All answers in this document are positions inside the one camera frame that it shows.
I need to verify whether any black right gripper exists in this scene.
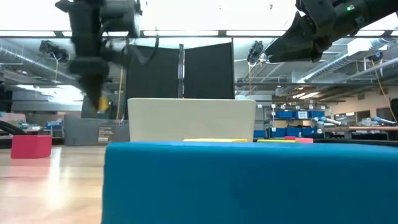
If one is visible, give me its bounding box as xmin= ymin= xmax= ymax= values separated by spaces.
xmin=264 ymin=0 xmax=359 ymax=64

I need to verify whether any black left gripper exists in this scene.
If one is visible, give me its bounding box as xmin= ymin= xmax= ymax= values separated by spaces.
xmin=68 ymin=17 xmax=132 ymax=111

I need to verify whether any yellow rectangular block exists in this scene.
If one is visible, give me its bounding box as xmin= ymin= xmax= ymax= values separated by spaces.
xmin=98 ymin=96 xmax=110 ymax=111

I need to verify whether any red rectangular block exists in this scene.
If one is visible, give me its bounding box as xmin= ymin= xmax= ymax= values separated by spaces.
xmin=10 ymin=134 xmax=53 ymax=160

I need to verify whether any lime green block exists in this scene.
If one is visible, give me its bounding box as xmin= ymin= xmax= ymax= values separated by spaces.
xmin=257 ymin=139 xmax=300 ymax=144

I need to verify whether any yellow cube block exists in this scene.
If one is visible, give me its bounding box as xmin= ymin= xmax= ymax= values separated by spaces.
xmin=182 ymin=138 xmax=249 ymax=143

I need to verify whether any large blue rectangular block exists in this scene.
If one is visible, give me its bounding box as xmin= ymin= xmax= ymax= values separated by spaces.
xmin=101 ymin=141 xmax=398 ymax=224

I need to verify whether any black hanging ceiling device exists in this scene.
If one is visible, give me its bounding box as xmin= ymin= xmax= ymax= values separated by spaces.
xmin=247 ymin=40 xmax=265 ymax=65
xmin=39 ymin=39 xmax=70 ymax=63

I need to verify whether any clear plastic bin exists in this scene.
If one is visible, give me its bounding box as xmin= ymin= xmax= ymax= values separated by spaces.
xmin=63 ymin=114 xmax=131 ymax=147

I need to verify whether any blue storage crate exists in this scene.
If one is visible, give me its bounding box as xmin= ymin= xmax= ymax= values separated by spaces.
xmin=45 ymin=121 xmax=63 ymax=131

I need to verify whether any shelf with blue bins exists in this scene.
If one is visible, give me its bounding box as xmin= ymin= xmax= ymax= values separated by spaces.
xmin=253 ymin=104 xmax=327 ymax=139

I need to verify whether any black folding partition screen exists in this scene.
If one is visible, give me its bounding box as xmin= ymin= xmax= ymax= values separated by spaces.
xmin=124 ymin=42 xmax=236 ymax=121

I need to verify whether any black cabinet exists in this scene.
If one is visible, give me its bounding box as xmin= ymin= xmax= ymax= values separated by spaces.
xmin=0 ymin=82 xmax=13 ymax=113

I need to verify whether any pale grey plastic bin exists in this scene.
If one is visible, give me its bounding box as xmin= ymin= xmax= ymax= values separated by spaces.
xmin=127 ymin=98 xmax=257 ymax=143

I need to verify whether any wooden workbench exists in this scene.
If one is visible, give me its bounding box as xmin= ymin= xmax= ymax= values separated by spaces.
xmin=325 ymin=125 xmax=398 ymax=132

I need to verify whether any black chair back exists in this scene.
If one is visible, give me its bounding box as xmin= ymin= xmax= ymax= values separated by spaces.
xmin=390 ymin=98 xmax=398 ymax=123

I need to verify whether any yellow hanging cable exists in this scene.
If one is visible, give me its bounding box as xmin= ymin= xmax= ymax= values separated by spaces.
xmin=115 ymin=67 xmax=124 ymax=121
xmin=371 ymin=58 xmax=398 ymax=124

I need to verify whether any black overhead frame beam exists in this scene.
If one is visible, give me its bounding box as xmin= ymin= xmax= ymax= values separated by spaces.
xmin=0 ymin=29 xmax=398 ymax=39

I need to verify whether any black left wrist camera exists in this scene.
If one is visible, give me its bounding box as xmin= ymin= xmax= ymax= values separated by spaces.
xmin=101 ymin=0 xmax=143 ymax=38

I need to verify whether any black curved cable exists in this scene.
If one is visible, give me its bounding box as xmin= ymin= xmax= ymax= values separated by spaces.
xmin=0 ymin=120 xmax=28 ymax=136

